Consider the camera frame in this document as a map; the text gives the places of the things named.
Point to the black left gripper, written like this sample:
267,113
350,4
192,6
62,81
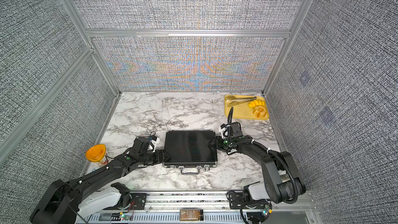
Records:
160,158

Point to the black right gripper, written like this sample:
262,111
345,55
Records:
216,142

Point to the black poker set case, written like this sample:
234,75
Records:
190,151

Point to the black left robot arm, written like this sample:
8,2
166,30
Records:
60,202

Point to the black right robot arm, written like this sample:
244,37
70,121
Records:
281,179

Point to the yellow plastic tray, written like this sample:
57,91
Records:
243,111

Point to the metal tongs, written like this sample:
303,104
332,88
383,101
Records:
233,100

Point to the yellow bundt cake toy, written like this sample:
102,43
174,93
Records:
260,111

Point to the yellow croissant toy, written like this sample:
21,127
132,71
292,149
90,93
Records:
255,103

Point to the orange lid plastic jar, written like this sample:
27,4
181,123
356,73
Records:
97,154

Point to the brown spice bottle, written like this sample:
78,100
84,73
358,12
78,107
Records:
191,215

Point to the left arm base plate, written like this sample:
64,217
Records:
129,202

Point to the aluminium front rail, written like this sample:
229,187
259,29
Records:
163,207

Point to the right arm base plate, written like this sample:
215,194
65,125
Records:
242,200

